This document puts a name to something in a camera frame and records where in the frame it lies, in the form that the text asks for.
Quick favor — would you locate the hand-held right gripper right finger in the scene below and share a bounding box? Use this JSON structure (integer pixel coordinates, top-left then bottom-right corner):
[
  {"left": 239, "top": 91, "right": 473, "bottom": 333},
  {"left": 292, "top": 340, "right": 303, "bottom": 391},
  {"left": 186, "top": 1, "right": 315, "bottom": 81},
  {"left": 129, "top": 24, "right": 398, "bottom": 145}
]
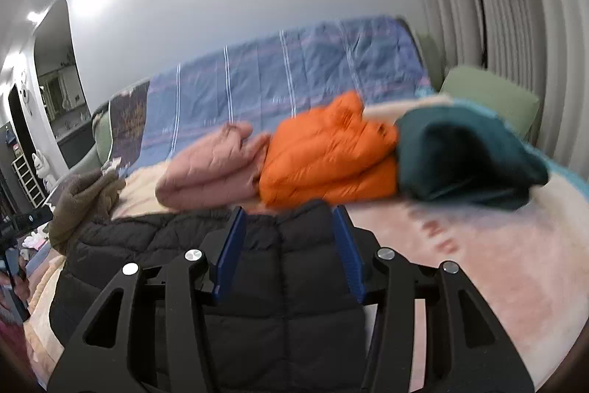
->
[{"left": 332, "top": 204, "right": 535, "bottom": 393}]

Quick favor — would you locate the blue plaid sheet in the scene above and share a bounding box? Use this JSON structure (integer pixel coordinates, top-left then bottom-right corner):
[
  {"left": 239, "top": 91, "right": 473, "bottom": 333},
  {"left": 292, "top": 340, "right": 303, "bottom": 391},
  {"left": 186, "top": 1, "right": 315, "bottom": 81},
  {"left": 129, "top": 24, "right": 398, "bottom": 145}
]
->
[{"left": 138, "top": 15, "right": 433, "bottom": 164}]

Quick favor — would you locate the pink blanket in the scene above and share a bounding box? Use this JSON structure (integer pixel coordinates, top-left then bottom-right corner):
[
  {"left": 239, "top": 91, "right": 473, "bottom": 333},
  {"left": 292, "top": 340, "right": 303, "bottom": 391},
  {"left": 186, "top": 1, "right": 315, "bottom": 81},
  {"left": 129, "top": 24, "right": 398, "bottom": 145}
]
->
[{"left": 345, "top": 172, "right": 589, "bottom": 389}]

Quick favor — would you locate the person's left hand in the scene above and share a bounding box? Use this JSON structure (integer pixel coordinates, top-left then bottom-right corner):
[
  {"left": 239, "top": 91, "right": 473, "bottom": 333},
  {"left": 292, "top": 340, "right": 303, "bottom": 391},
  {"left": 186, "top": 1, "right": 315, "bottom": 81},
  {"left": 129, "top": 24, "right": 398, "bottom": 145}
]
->
[{"left": 17, "top": 251, "right": 33, "bottom": 308}]

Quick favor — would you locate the pink puffer jacket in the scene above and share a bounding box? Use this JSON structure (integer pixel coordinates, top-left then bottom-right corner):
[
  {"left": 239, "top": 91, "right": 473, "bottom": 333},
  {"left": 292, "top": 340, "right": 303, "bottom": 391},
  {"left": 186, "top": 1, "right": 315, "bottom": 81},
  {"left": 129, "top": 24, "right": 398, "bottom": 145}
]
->
[{"left": 155, "top": 121, "right": 272, "bottom": 212}]

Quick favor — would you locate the white cat figurine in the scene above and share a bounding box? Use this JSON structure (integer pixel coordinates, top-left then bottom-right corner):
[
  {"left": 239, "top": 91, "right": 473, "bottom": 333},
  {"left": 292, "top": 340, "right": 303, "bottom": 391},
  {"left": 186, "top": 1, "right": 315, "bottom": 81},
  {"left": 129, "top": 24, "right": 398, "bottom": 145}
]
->
[{"left": 31, "top": 151, "right": 58, "bottom": 196}]

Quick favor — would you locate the cream blanket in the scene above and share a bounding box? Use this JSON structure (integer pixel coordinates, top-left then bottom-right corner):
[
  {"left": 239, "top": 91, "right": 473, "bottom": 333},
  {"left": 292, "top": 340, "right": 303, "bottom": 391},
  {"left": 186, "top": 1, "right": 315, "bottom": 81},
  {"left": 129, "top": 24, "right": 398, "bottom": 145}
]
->
[{"left": 110, "top": 158, "right": 185, "bottom": 219}]

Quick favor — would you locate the grey pleated curtain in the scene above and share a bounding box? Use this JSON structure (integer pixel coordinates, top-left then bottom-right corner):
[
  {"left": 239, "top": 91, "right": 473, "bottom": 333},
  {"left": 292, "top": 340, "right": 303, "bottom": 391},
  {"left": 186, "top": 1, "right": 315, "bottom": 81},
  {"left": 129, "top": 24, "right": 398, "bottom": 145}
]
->
[{"left": 398, "top": 0, "right": 589, "bottom": 173}]

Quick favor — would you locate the white bear wall ornament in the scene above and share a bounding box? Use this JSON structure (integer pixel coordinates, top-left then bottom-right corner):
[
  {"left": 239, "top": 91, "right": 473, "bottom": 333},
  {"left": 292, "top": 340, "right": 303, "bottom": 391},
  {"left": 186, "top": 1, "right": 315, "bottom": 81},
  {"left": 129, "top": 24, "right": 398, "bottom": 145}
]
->
[{"left": 18, "top": 71, "right": 35, "bottom": 127}]

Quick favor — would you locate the green pillow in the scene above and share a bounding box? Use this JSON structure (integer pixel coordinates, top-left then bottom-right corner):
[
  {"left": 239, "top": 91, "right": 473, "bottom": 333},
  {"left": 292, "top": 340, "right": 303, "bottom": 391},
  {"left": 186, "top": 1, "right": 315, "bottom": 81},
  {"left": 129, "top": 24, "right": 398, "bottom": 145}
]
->
[{"left": 439, "top": 66, "right": 541, "bottom": 140}]

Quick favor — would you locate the white ladder shelf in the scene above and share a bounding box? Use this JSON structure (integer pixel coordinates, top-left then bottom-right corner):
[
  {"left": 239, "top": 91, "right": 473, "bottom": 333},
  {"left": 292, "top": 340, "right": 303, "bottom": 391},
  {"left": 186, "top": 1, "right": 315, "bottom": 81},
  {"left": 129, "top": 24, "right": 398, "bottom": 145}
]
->
[{"left": 11, "top": 154, "right": 47, "bottom": 207}]

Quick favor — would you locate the brown fleece garment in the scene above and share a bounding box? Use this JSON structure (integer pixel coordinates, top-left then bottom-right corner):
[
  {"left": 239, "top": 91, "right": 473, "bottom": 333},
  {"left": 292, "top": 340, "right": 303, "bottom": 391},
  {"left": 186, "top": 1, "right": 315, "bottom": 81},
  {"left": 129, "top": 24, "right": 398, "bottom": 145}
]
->
[{"left": 48, "top": 169, "right": 127, "bottom": 256}]

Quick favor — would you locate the black puffer jacket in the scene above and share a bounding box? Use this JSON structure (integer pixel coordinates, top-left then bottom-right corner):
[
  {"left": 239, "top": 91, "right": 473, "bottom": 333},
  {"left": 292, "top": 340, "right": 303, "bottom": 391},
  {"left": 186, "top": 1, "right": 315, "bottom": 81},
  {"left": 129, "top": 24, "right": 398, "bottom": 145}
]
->
[{"left": 48, "top": 200, "right": 382, "bottom": 393}]

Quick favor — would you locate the green sofa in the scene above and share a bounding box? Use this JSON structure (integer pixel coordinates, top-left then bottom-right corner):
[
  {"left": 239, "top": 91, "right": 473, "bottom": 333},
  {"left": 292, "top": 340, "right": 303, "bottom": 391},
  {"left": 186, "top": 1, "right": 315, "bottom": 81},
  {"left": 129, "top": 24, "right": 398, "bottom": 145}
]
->
[{"left": 46, "top": 31, "right": 445, "bottom": 191}]

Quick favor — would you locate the orange puffer jacket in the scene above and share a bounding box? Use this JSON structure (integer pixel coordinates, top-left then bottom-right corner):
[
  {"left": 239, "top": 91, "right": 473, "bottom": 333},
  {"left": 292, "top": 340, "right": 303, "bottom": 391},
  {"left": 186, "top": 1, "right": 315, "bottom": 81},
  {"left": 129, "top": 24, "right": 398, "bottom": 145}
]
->
[{"left": 258, "top": 91, "right": 401, "bottom": 210}]

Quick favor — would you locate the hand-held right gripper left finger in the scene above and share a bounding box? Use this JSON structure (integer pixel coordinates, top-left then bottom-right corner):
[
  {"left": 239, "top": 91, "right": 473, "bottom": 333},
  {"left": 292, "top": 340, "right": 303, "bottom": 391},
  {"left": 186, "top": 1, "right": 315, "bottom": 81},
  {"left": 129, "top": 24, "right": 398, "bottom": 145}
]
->
[{"left": 48, "top": 206, "right": 249, "bottom": 393}]

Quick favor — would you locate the dark teal garment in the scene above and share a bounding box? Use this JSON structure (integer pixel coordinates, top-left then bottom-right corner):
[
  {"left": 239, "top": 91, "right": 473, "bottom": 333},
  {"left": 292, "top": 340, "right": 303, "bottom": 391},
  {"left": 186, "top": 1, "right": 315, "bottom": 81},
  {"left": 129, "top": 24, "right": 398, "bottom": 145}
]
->
[{"left": 395, "top": 106, "right": 550, "bottom": 210}]

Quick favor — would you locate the purple floral printed blanket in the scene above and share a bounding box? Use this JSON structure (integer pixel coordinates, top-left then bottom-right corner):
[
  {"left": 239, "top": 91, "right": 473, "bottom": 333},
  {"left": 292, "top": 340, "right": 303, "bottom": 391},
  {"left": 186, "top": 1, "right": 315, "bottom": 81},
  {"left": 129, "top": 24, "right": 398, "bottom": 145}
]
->
[{"left": 108, "top": 80, "right": 152, "bottom": 166}]

